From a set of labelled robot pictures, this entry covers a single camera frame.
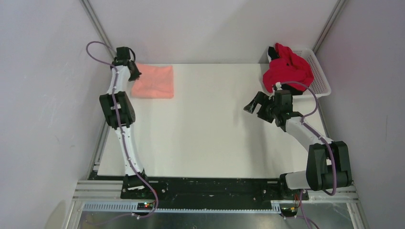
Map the black t-shirt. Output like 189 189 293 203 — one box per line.
267 46 303 95

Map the controller board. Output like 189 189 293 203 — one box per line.
136 202 154 211
280 207 299 218

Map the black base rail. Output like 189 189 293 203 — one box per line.
120 177 299 210

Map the red t-shirt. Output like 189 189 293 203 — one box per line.
262 43 314 93

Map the salmon pink t-shirt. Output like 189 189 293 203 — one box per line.
130 63 174 99

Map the right aluminium frame post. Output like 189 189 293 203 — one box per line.
312 0 349 54

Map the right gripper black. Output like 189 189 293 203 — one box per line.
244 91 279 124

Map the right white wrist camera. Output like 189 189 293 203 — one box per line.
273 82 282 92

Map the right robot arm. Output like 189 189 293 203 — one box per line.
244 90 352 199

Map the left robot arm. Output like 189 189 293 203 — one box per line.
99 47 153 199

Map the left controller board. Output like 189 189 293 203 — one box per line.
136 202 154 211

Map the left aluminium frame post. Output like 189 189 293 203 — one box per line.
79 0 116 69

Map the aluminium frame post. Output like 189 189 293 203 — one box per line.
312 0 349 54
79 0 116 69

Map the right controller board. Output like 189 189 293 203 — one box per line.
280 207 299 218

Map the white plastic basket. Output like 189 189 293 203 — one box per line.
267 48 331 98

